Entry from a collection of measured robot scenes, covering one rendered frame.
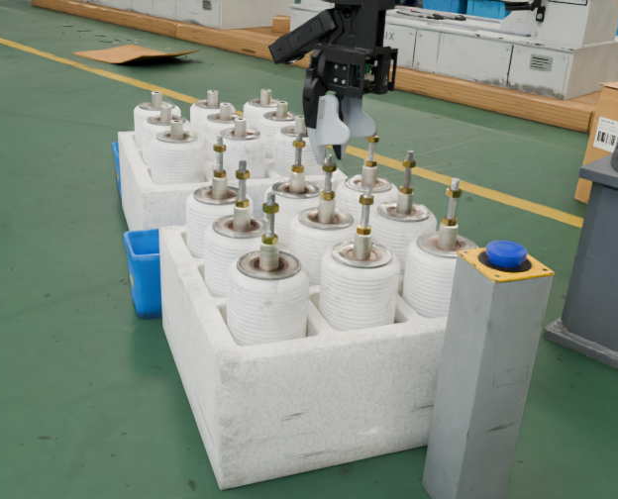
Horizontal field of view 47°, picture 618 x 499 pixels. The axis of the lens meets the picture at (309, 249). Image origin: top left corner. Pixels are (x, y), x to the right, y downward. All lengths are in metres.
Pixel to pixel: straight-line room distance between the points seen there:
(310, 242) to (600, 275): 0.49
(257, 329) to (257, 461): 0.16
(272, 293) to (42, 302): 0.60
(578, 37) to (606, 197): 1.73
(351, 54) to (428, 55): 2.26
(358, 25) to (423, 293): 0.33
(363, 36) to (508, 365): 0.40
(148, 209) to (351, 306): 0.54
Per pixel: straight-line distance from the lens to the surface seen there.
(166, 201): 1.27
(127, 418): 1.01
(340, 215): 0.98
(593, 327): 1.24
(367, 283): 0.83
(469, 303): 0.74
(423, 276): 0.89
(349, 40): 0.87
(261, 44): 3.66
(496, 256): 0.72
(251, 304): 0.80
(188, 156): 1.29
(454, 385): 0.80
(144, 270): 1.17
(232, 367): 0.78
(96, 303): 1.28
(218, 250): 0.90
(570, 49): 2.78
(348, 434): 0.90
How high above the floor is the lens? 0.61
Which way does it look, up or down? 24 degrees down
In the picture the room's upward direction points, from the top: 3 degrees clockwise
